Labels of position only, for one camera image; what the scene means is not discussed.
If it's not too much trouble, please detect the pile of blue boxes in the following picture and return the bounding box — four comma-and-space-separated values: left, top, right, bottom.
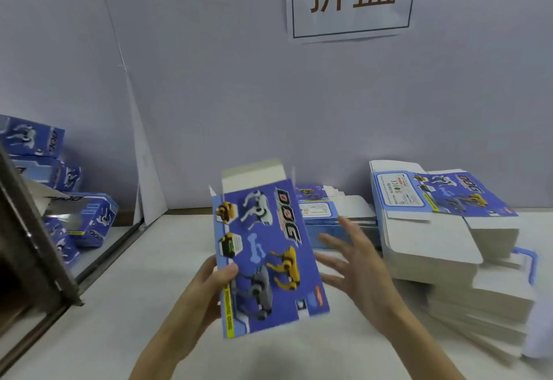
0, 114, 120, 268

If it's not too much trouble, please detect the white paper wall sign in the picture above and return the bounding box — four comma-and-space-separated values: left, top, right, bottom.
283, 0, 425, 44

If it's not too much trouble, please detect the blue dog-print cardboard box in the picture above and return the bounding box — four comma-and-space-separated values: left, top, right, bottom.
210, 159, 331, 340

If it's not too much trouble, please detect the person's left hand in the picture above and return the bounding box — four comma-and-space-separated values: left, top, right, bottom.
173, 256, 240, 342

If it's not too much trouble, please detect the stack of boxes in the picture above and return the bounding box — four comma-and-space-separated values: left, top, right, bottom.
294, 184, 381, 251
369, 159, 539, 363

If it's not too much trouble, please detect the person's right forearm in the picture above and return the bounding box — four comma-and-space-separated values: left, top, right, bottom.
376, 302, 468, 380

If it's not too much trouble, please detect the person's right hand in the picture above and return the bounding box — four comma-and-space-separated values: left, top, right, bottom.
313, 215, 409, 332

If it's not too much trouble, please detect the person's left forearm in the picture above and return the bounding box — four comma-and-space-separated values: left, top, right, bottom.
128, 319, 209, 380

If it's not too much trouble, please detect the white folded paper sheet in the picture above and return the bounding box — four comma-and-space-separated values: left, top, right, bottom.
522, 298, 553, 363

